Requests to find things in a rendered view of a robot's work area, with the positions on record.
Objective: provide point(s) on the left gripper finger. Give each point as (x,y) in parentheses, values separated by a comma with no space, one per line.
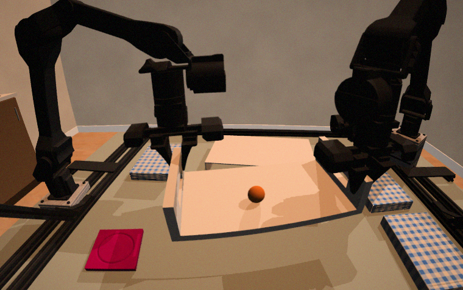
(164,150)
(186,147)

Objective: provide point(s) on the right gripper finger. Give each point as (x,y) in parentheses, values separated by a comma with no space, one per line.
(377,169)
(356,179)

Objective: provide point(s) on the orange ball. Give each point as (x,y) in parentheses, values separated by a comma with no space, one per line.
(256,194)

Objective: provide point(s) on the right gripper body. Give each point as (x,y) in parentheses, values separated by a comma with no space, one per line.
(370,139)

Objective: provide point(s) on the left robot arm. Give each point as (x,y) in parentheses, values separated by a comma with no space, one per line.
(39,41)

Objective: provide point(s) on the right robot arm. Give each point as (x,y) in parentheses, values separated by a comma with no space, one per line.
(388,45)

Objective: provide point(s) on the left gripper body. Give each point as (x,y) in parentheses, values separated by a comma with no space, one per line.
(171,117)

